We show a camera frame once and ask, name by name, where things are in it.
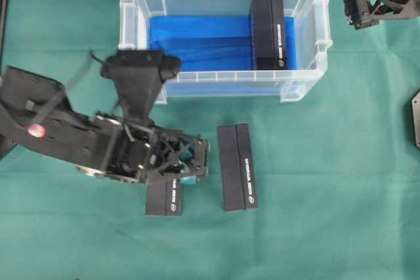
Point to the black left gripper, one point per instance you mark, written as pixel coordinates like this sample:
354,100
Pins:
144,153

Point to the black box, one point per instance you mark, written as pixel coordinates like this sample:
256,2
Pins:
164,199
268,38
237,167

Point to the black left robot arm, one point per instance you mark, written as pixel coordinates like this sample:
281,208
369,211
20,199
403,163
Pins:
36,114

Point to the blue foam case liner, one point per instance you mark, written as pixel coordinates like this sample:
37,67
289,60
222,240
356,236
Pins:
215,53

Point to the clear plastic storage case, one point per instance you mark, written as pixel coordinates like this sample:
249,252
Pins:
306,27

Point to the green table cloth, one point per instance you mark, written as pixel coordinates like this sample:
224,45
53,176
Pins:
337,176

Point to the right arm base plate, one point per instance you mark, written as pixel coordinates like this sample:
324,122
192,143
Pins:
415,107

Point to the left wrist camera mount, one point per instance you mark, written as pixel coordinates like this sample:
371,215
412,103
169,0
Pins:
138,77

